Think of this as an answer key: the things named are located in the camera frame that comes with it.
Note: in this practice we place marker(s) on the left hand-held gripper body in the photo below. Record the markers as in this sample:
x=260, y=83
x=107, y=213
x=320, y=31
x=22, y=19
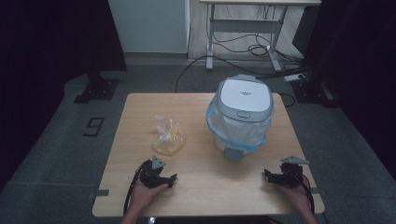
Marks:
x=149, y=175

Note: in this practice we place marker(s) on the white lidded trash can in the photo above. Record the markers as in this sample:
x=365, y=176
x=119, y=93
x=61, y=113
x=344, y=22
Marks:
x=244, y=93

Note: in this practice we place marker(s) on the metal table leg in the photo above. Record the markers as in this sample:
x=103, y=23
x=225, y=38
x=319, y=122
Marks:
x=152, y=220

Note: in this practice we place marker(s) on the white power strip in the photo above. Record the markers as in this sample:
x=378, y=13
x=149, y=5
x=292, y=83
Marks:
x=294, y=77

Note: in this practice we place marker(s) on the white blue-rimmed bin liner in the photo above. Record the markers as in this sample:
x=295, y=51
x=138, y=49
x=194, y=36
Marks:
x=239, y=129

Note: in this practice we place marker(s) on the white metal-frame desk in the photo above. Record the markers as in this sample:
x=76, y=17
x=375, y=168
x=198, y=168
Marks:
x=246, y=25

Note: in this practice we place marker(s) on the dark curtain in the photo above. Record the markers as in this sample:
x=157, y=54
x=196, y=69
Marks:
x=361, y=46
x=46, y=40

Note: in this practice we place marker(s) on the clear yellowish plastic bag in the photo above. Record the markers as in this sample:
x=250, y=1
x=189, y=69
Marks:
x=168, y=138

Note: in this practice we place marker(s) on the person's left hand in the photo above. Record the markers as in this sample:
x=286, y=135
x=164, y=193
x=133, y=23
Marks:
x=143, y=194

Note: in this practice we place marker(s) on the grey tape strip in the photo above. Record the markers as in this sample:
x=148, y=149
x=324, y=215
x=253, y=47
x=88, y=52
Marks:
x=315, y=190
x=101, y=193

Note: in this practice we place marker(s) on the person's right hand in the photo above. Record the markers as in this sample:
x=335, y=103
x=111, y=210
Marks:
x=299, y=197

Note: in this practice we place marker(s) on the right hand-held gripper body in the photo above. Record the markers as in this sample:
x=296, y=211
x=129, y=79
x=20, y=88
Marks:
x=291, y=175

